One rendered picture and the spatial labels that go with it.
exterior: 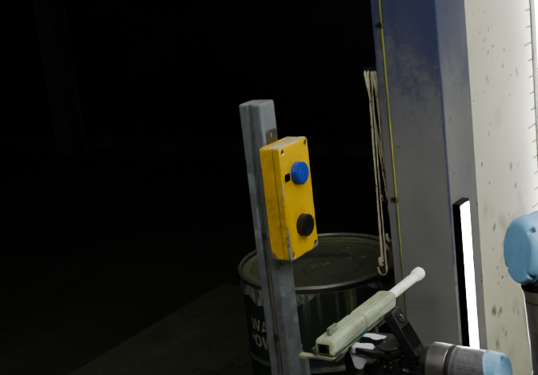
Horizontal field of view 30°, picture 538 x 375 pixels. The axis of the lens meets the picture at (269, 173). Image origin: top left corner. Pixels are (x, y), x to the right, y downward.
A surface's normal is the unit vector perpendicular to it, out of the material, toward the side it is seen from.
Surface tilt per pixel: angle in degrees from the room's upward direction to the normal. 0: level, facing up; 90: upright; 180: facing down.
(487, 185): 90
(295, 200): 90
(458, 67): 90
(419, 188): 90
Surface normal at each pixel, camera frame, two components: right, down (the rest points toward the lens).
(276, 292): -0.55, 0.26
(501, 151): 0.83, 0.04
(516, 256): -0.96, 0.04
